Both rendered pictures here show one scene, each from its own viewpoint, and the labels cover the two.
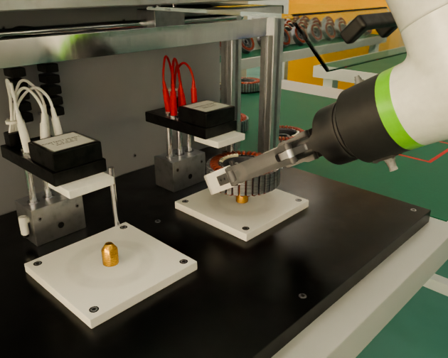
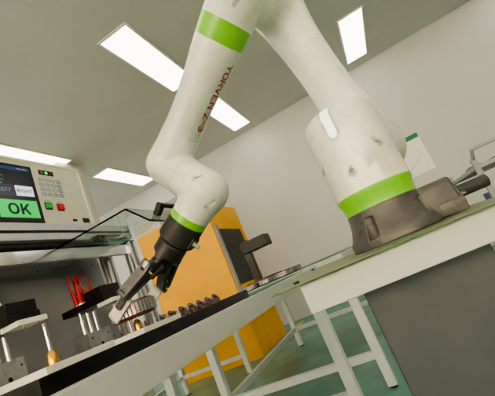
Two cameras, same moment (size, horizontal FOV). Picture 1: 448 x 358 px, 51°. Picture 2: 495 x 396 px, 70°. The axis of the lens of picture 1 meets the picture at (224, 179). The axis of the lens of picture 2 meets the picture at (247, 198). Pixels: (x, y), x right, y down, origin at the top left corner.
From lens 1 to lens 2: 0.45 m
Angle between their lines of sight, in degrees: 44
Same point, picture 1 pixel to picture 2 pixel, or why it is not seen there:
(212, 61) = not seen: hidden behind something
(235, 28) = (106, 249)
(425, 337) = not seen: outside the picture
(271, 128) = not seen: hidden behind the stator
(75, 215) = (20, 372)
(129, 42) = (43, 256)
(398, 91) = (177, 207)
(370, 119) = (174, 224)
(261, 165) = (135, 276)
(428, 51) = (178, 185)
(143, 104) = (59, 320)
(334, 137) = (164, 245)
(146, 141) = (67, 346)
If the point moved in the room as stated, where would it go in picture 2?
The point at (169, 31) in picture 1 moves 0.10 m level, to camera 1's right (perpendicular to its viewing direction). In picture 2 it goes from (67, 251) to (107, 239)
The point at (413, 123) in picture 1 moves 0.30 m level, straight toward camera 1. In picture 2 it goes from (188, 214) to (148, 175)
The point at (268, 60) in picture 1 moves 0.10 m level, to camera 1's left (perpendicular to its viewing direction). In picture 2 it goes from (133, 266) to (100, 278)
